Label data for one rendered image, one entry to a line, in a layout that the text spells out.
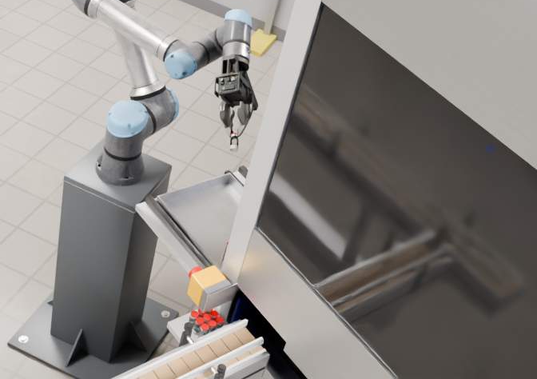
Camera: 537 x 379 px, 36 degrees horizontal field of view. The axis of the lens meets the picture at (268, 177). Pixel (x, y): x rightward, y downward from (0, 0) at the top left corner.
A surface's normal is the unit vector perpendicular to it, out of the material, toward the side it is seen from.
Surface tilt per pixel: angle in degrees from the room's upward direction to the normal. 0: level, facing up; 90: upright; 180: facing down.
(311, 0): 90
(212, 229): 0
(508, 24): 90
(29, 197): 0
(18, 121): 0
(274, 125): 90
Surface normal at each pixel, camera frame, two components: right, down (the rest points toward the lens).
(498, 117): -0.77, 0.26
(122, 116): 0.15, -0.69
